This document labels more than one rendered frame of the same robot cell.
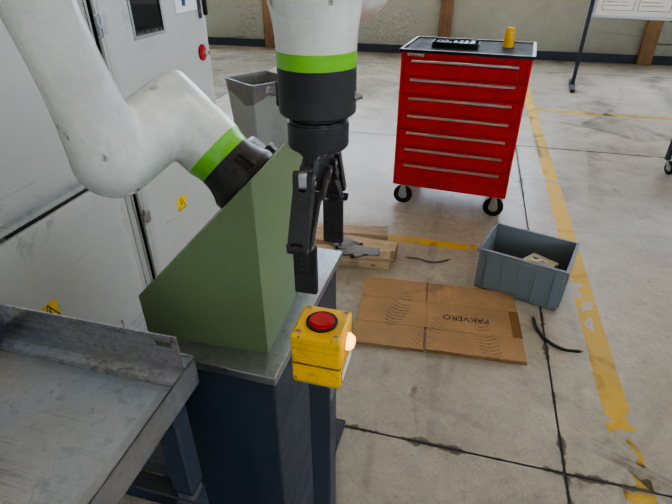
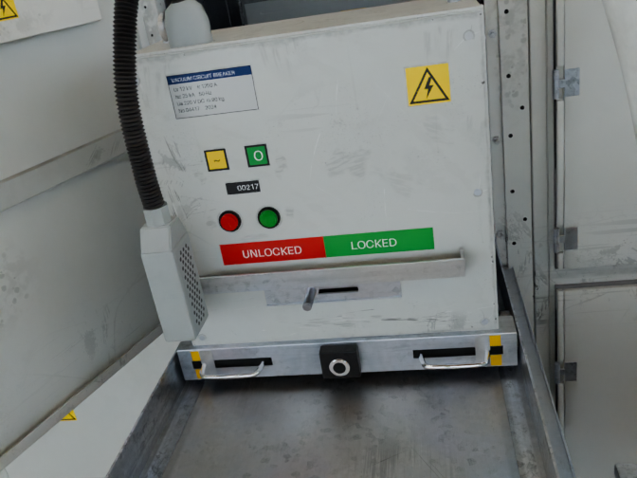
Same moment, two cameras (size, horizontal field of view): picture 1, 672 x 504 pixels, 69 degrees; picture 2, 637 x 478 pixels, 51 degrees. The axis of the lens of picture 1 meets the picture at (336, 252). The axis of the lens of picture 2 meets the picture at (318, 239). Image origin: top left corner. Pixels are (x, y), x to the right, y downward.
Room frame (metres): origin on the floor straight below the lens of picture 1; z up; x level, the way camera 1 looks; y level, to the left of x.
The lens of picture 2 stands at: (0.29, -0.26, 1.49)
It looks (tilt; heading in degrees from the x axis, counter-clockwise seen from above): 24 degrees down; 86
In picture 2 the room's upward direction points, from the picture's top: 9 degrees counter-clockwise
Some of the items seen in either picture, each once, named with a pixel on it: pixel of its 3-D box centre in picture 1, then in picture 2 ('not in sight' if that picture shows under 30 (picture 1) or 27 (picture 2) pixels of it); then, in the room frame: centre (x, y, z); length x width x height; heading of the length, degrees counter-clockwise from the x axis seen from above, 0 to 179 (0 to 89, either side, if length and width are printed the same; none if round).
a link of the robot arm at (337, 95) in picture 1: (314, 91); not in sight; (0.59, 0.03, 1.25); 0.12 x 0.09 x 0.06; 75
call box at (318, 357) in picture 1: (322, 345); not in sight; (0.59, 0.02, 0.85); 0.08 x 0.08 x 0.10; 75
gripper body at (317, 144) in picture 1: (318, 152); not in sight; (0.59, 0.02, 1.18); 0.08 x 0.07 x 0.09; 165
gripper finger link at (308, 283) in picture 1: (305, 269); not in sight; (0.52, 0.04, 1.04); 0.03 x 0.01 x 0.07; 75
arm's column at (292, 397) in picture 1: (256, 408); not in sight; (0.87, 0.21, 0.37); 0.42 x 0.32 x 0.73; 164
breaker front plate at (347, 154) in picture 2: not in sight; (318, 208); (0.35, 0.62, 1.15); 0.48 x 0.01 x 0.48; 165
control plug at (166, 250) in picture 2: not in sight; (174, 276); (0.13, 0.61, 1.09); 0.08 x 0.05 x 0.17; 75
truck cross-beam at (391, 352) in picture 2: not in sight; (342, 348); (0.36, 0.64, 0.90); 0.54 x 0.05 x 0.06; 165
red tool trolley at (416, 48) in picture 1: (460, 119); not in sight; (2.93, -0.75, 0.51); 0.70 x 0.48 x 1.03; 70
